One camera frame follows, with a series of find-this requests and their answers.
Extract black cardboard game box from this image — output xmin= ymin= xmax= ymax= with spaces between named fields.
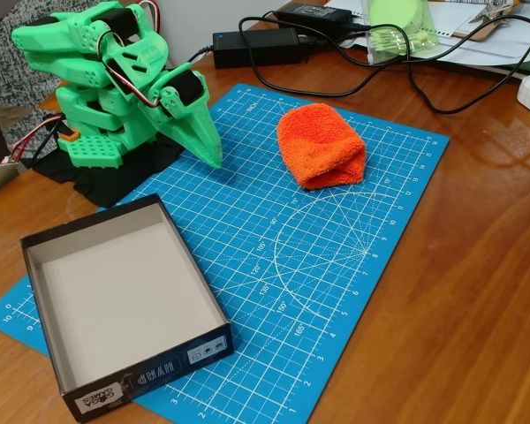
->
xmin=19 ymin=193 xmax=236 ymax=424

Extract red and black wires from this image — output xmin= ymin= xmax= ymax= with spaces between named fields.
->
xmin=2 ymin=112 xmax=67 ymax=167

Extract black cloth under robot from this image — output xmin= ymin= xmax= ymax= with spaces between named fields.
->
xmin=31 ymin=134 xmax=186 ymax=208

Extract black cable with bend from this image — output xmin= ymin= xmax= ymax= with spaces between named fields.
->
xmin=298 ymin=34 xmax=530 ymax=116

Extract blue cutting mat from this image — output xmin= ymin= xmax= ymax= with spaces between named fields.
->
xmin=0 ymin=82 xmax=451 ymax=424

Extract white papers stack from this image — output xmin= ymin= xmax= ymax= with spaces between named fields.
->
xmin=324 ymin=0 xmax=530 ymax=72

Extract grey speckled fabric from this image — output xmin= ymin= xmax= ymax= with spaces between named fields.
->
xmin=0 ymin=0 xmax=74 ymax=149

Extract brown clipboard with metal clip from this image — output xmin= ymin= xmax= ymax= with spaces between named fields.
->
xmin=450 ymin=0 xmax=521 ymax=43

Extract long black looping cable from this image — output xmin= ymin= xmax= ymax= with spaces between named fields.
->
xmin=238 ymin=14 xmax=530 ymax=98

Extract black cable to robot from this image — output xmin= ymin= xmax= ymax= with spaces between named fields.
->
xmin=165 ymin=44 xmax=216 ymax=74

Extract orange terry cloth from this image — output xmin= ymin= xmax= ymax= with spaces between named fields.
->
xmin=276 ymin=104 xmax=367 ymax=192

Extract slim black power adapter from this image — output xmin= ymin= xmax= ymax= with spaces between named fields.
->
xmin=274 ymin=0 xmax=353 ymax=28

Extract large black power adapter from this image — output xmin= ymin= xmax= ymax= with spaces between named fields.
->
xmin=211 ymin=26 xmax=311 ymax=70

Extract clear green plastic container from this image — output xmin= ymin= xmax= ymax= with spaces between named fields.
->
xmin=362 ymin=0 xmax=441 ymax=66

